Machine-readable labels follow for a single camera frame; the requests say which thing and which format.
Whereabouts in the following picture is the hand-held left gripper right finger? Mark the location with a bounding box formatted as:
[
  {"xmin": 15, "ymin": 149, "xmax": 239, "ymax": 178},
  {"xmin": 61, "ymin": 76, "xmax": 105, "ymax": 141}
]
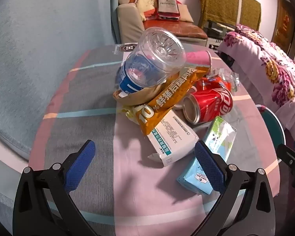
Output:
[{"xmin": 190, "ymin": 141, "xmax": 276, "ymax": 236}]

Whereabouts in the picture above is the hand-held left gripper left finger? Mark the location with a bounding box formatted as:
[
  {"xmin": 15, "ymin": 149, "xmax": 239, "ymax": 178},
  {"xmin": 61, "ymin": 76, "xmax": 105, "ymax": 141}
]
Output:
[{"xmin": 13, "ymin": 140, "xmax": 99, "ymax": 236}]

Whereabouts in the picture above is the light blue tissue packet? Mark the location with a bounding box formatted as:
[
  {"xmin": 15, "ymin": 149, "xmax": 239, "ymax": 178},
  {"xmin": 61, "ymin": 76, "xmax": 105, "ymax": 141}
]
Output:
[{"xmin": 176, "ymin": 116, "xmax": 237, "ymax": 195}]

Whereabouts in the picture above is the teal trash bin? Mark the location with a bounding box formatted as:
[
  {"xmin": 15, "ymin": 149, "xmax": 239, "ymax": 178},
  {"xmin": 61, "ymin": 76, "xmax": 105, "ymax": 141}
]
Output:
[{"xmin": 256, "ymin": 104, "xmax": 286, "ymax": 158}]

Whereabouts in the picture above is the white medicine box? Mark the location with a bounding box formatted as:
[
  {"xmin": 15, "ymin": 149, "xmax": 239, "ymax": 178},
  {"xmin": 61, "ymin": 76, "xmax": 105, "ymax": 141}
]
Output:
[{"xmin": 147, "ymin": 110, "xmax": 199, "ymax": 167}]

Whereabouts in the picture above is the red soda can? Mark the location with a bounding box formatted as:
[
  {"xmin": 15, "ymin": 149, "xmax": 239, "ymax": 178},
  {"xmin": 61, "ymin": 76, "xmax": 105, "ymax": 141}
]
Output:
[{"xmin": 182, "ymin": 88, "xmax": 233, "ymax": 124}]

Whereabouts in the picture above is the orange snack bag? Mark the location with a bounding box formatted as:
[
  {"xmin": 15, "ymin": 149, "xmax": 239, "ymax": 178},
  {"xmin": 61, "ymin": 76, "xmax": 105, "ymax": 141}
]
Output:
[{"xmin": 135, "ymin": 65, "xmax": 210, "ymax": 136}]

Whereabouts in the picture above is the orange-red chocolate wafer wrapper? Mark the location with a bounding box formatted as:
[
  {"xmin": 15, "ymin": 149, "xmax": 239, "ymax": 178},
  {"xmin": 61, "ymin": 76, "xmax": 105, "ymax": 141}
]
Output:
[{"xmin": 195, "ymin": 76, "xmax": 230, "ymax": 92}]

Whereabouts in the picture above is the brown paper bowl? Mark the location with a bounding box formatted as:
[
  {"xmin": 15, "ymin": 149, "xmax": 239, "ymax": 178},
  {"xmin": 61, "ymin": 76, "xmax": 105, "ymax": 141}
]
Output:
[{"xmin": 112, "ymin": 80, "xmax": 170, "ymax": 107}]

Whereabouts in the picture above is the clear plastic wrapper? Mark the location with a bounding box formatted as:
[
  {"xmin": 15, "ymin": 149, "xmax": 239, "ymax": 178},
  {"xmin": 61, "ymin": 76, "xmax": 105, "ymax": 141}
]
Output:
[{"xmin": 211, "ymin": 67, "xmax": 240, "ymax": 91}]

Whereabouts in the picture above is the clear plastic bottle blue label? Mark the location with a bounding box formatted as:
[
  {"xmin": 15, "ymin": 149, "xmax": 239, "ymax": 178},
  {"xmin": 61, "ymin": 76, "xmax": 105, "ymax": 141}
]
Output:
[{"xmin": 117, "ymin": 27, "xmax": 187, "ymax": 96}]

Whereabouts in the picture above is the brown wooden door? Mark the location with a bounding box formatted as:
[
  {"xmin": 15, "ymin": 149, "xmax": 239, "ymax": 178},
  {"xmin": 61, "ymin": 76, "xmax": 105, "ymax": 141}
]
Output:
[{"xmin": 272, "ymin": 0, "xmax": 295, "ymax": 47}]

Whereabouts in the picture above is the white bedside cabinet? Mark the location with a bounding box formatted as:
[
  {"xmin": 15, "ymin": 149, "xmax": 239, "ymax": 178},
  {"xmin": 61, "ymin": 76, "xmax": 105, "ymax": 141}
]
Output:
[{"xmin": 206, "ymin": 36, "xmax": 227, "ymax": 51}]

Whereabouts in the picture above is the black glass stand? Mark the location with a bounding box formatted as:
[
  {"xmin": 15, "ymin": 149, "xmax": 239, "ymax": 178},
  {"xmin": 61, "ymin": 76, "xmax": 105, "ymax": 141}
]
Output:
[{"xmin": 203, "ymin": 20, "xmax": 236, "ymax": 38}]

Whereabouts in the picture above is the narrow yellow patterned cloth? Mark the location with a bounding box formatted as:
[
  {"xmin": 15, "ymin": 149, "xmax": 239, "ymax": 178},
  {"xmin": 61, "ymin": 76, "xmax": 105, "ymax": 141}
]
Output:
[{"xmin": 240, "ymin": 0, "xmax": 262, "ymax": 31}]

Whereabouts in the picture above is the beige pillow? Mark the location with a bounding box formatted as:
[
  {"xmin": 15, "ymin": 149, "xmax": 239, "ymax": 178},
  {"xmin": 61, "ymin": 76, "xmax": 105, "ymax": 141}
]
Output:
[{"xmin": 177, "ymin": 4, "xmax": 195, "ymax": 22}]

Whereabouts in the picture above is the beige and orange armchair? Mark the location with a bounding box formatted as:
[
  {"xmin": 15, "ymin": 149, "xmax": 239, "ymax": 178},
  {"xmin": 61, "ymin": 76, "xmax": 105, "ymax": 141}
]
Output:
[{"xmin": 117, "ymin": 0, "xmax": 208, "ymax": 46}]

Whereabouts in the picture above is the wide yellow patterned cloth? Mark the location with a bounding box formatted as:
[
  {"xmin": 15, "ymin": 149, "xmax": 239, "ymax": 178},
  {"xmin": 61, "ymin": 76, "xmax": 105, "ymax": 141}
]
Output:
[{"xmin": 199, "ymin": 0, "xmax": 240, "ymax": 29}]

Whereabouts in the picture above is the red gift bag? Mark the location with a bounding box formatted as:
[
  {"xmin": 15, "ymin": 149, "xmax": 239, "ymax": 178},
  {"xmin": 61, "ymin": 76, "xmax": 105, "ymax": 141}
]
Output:
[{"xmin": 145, "ymin": 0, "xmax": 182, "ymax": 21}]

